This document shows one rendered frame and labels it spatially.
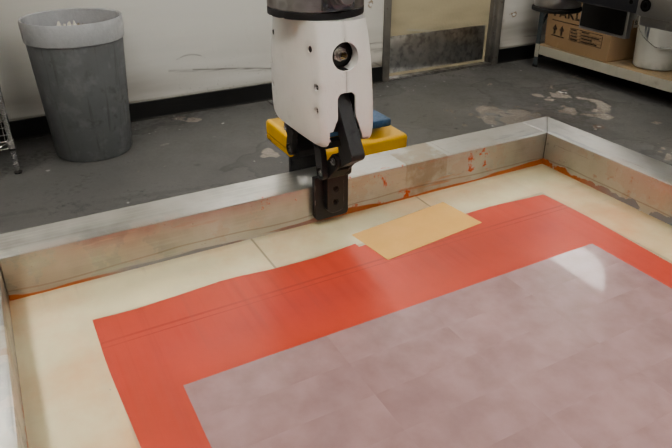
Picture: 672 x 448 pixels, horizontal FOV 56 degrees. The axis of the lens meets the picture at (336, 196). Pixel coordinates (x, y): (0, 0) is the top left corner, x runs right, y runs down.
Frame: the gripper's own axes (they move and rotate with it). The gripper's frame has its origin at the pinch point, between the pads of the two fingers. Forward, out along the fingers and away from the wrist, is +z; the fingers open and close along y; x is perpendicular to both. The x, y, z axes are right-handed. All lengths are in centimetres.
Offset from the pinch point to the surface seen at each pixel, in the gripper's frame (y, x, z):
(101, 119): 258, -15, 77
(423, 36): 315, -242, 72
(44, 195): 231, 17, 98
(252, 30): 309, -114, 54
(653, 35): 205, -335, 60
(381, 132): 14.5, -15.8, 2.7
